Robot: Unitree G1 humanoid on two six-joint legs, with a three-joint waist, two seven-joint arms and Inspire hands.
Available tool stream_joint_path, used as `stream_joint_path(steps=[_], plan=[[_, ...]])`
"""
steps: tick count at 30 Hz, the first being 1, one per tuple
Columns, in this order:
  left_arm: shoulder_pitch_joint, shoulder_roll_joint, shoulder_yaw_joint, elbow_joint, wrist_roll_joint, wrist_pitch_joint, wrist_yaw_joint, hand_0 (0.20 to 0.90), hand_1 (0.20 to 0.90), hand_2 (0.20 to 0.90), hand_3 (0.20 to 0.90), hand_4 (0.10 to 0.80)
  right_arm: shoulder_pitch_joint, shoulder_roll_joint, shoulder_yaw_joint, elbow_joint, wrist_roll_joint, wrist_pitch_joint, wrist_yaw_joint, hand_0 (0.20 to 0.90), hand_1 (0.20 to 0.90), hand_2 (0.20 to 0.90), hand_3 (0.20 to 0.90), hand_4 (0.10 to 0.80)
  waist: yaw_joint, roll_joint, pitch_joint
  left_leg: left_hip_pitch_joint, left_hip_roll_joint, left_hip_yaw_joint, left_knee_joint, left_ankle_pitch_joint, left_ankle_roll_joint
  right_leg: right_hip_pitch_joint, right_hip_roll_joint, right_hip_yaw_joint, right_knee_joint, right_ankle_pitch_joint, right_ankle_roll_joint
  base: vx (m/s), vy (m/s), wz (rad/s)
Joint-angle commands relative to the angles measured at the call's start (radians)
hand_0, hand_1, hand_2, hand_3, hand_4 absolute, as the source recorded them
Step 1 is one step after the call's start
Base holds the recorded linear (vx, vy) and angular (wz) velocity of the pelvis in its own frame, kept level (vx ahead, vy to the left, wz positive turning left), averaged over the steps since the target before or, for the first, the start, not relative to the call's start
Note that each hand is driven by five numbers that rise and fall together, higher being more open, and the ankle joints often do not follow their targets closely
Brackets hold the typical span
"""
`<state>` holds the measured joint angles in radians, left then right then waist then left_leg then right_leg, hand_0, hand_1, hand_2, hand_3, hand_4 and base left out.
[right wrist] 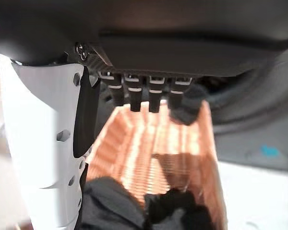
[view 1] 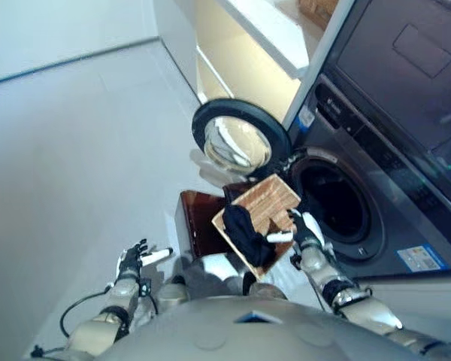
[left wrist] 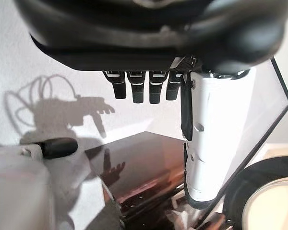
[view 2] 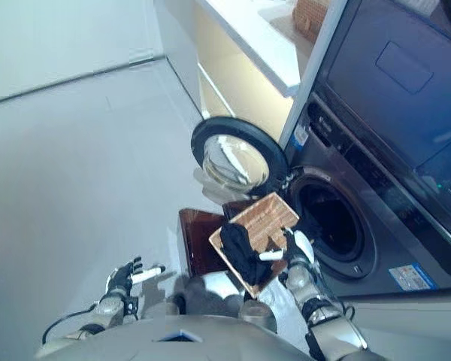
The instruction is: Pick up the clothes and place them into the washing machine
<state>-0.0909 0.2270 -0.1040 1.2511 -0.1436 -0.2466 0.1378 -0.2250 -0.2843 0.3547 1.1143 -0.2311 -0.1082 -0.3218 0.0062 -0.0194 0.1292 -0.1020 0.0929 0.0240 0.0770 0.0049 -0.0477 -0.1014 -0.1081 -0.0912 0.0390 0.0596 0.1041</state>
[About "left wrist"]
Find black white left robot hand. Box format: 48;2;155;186
13;0;288;211

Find round washing machine door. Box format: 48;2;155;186
222;155;288;230

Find brown acrylic stool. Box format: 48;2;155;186
85;130;231;230

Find white counter cabinet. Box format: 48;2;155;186
230;103;288;183

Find silver left robot leg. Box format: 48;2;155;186
0;138;79;230

